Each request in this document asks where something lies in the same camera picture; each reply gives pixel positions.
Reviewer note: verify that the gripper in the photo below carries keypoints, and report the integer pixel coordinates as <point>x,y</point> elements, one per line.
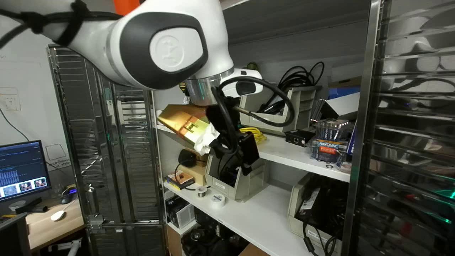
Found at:
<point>227,124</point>

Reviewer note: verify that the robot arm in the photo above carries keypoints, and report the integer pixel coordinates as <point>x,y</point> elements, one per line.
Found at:
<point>160,49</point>

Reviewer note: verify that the grey tray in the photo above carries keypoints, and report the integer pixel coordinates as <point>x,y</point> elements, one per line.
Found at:
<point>302,106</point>

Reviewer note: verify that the white crumpled paper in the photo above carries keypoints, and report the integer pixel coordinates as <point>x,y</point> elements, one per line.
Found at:
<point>206,140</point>

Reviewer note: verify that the gold box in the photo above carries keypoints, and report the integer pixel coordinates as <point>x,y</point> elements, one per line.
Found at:
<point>181,121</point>

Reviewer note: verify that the beige box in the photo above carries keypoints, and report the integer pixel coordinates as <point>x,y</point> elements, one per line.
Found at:
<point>193,172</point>

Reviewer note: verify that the small black device box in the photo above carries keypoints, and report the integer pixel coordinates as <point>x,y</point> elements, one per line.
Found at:
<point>298,137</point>

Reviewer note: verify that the solder spool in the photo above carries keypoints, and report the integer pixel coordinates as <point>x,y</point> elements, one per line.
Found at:
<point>202,192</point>

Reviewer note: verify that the white tape roll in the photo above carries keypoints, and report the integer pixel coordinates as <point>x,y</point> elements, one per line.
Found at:
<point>217,200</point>

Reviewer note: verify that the metal cabinet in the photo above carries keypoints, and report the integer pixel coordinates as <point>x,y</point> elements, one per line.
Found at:
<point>270,213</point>

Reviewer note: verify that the black and white device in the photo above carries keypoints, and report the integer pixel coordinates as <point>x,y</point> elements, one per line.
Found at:
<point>181,213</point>

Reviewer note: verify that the pack of batteries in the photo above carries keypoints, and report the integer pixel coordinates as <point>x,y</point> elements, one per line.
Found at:
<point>328,142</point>

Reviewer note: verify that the large grey bin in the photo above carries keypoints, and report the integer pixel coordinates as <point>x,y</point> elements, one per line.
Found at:
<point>295,209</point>

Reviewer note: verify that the white box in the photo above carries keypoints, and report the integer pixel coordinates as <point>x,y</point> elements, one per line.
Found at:
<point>343,105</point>

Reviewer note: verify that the metal cabinet door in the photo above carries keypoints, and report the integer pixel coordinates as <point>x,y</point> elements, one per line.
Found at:
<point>113,160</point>
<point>408,142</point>

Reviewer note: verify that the blue box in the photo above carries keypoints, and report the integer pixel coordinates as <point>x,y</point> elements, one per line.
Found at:
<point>343,91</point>

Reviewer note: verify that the heap of black power bricks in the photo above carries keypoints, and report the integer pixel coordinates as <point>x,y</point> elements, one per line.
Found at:
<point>325,202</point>

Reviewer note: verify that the cardboard box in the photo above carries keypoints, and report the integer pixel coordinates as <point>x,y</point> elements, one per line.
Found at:
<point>346,82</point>

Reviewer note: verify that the white computer mouse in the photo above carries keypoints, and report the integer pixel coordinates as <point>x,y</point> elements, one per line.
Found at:
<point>58,215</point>

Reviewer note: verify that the wooden desk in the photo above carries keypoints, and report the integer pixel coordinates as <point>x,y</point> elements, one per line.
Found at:
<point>53,227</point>

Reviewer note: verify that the monitor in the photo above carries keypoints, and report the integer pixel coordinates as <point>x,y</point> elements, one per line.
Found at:
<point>21,169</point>

